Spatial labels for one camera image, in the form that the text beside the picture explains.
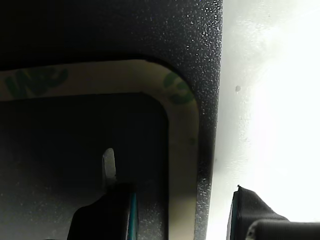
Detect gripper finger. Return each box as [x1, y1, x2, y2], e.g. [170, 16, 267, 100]
[225, 184, 291, 240]
[66, 147, 140, 240]

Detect dark grey rectangular mat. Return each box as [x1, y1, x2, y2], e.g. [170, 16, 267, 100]
[0, 0, 224, 240]

